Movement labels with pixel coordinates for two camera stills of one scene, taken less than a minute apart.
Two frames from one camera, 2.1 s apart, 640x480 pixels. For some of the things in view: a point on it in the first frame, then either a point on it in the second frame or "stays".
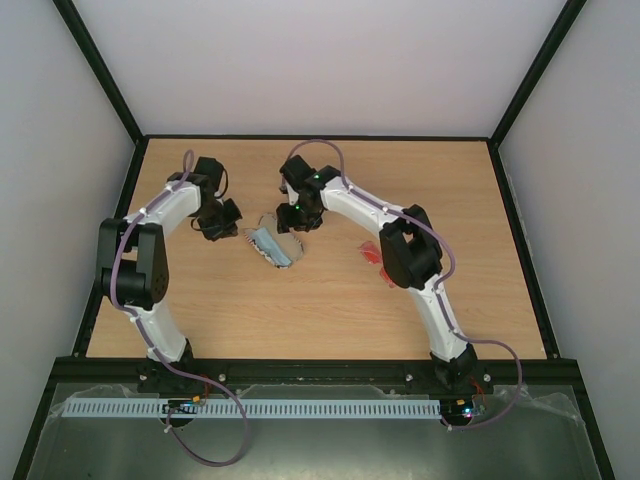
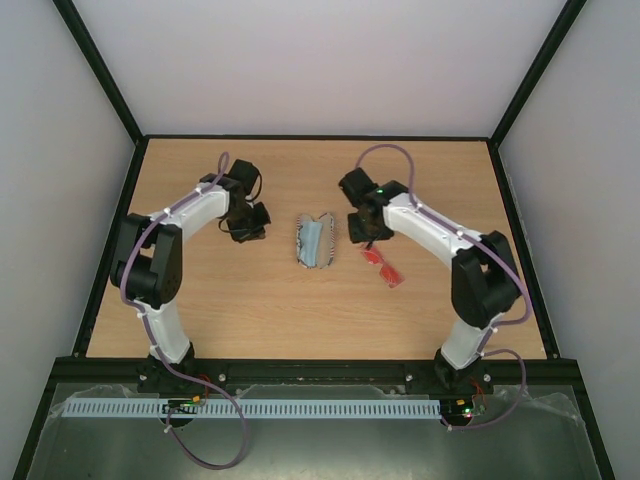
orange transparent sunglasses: [373, 255] stays
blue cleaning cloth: [264, 241] → [310, 236]
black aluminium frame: [466, 371] stays
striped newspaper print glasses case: [282, 250] → [326, 245]
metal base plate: [531, 432] stays
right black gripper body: [292, 218] → [367, 230]
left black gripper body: [220, 219] → [249, 222]
